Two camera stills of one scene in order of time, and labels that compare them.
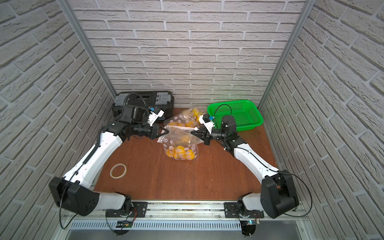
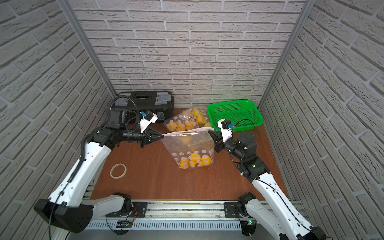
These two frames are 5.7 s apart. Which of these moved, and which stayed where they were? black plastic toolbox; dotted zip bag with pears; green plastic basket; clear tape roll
Moved: dotted zip bag with pears
Stayed: black plastic toolbox; green plastic basket; clear tape roll
